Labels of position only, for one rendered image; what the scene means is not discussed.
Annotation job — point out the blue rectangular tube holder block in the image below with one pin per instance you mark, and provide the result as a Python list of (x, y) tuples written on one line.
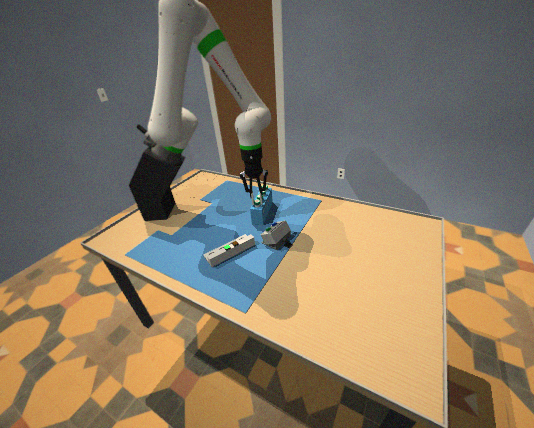
[(257, 215)]

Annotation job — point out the blue flat mat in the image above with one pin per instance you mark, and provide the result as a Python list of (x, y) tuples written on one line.
[(238, 280)]

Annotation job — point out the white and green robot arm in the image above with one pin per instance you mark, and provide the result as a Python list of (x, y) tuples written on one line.
[(170, 126)]

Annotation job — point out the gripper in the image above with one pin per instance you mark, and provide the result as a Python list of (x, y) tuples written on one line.
[(254, 170)]

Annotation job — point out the dark grey table edge trim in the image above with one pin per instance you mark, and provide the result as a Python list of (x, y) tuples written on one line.
[(410, 410)]

